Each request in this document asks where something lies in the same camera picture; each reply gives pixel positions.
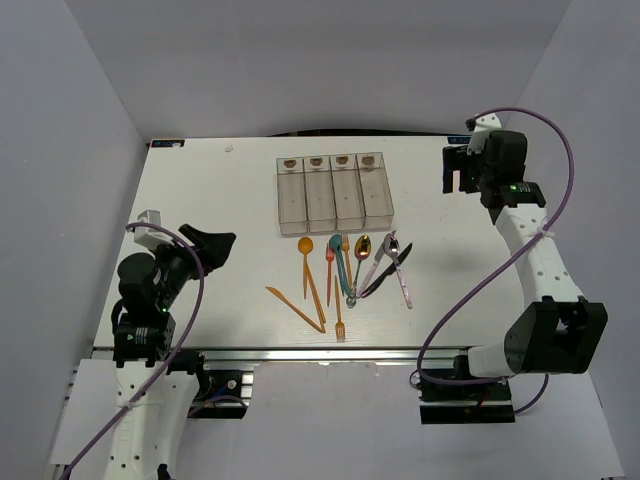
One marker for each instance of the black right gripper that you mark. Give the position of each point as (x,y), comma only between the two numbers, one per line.
(451,162)

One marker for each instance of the pink-handled metal spoon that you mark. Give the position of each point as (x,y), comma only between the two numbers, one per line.
(400,272)

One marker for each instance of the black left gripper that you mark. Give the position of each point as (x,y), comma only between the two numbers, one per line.
(211,248)

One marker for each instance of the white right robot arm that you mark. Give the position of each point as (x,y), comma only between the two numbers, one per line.
(559,330)

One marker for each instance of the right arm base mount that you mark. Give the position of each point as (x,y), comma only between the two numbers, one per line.
(465,404)

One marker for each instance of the yellow-orange fork near organizer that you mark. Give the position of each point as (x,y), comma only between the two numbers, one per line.
(346,253)

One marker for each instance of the aluminium table edge rail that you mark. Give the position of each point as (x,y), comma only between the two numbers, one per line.
(310,354)

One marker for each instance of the clear four-compartment utensil organizer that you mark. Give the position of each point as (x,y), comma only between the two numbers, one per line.
(342,192)

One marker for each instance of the red-orange plastic fork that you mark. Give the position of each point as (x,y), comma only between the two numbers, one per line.
(329,256)

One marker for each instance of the orange plastic knife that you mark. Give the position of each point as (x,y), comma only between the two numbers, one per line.
(318,327)

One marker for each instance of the teal plastic spoon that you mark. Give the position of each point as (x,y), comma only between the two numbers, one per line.
(335,243)

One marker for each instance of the teal plastic knife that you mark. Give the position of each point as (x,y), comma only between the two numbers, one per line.
(345,287)

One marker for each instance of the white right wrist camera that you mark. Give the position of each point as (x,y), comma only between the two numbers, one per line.
(480,128)

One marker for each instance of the orange plastic chopstick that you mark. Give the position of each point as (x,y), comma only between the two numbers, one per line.
(316,297)

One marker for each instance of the iridescent rainbow metal spoon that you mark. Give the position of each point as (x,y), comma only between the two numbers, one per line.
(362,251)

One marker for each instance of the orange plastic spoon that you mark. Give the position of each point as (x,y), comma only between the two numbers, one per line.
(305,247)

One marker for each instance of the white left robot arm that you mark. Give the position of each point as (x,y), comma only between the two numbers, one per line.
(157,381)

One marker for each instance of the yellow-orange fork near edge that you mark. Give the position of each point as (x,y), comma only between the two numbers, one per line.
(339,325)

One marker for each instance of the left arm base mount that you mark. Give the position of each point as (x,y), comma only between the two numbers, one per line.
(219,388)

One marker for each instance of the black plastic knife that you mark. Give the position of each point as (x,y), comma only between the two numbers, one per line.
(389,271)

